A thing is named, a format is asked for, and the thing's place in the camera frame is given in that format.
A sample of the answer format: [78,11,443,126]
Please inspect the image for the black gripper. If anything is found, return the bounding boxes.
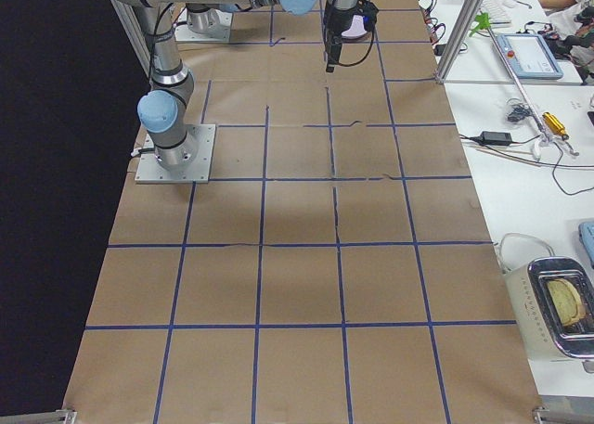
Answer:
[323,6,356,73]

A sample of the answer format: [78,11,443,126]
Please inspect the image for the lilac round plate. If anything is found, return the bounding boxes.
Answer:
[342,16,369,43]

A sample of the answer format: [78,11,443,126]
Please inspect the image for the green plastic clamp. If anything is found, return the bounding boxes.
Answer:
[469,12,491,37]

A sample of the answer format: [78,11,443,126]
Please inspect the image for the long metal rod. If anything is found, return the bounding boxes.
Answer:
[486,27,554,146]

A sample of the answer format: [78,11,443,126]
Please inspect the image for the black power adapter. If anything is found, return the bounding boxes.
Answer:
[479,131,513,147]

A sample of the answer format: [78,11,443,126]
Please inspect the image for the blue teach pendant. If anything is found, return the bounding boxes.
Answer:
[496,33,563,80]

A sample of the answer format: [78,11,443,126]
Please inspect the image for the person in white shirt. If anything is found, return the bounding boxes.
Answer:
[538,0,593,37]

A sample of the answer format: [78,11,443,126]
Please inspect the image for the yellow cylindrical tool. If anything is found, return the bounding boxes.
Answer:
[542,112,569,140]

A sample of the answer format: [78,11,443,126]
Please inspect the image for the cream toaster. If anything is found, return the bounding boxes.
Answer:
[503,256,593,365]

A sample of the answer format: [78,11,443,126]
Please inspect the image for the toast slice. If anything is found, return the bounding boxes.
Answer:
[547,278,586,327]

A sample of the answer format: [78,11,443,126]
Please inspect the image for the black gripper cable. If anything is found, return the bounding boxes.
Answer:
[336,0,380,67]

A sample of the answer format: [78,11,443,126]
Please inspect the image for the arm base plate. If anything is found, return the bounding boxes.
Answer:
[136,124,216,184]
[175,9,233,44]

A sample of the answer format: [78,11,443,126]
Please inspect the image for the aluminium frame post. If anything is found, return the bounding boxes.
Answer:
[435,0,483,84]

